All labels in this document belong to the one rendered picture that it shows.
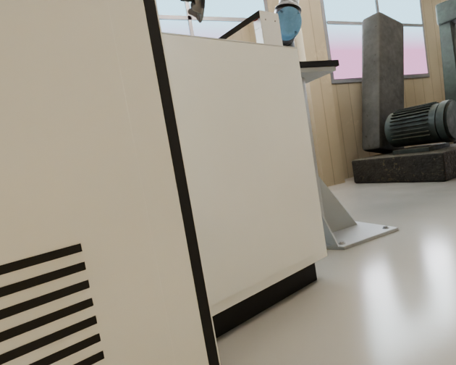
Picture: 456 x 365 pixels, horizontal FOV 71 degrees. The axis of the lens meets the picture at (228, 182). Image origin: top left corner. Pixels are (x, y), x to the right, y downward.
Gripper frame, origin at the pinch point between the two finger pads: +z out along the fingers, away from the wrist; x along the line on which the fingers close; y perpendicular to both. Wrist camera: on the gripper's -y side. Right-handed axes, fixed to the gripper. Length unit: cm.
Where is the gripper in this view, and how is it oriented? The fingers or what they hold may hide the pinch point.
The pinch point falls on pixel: (201, 19)
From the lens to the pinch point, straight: 159.1
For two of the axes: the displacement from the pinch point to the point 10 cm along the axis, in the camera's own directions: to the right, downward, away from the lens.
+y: -7.8, 1.8, -5.9
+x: 6.0, -0.4, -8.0
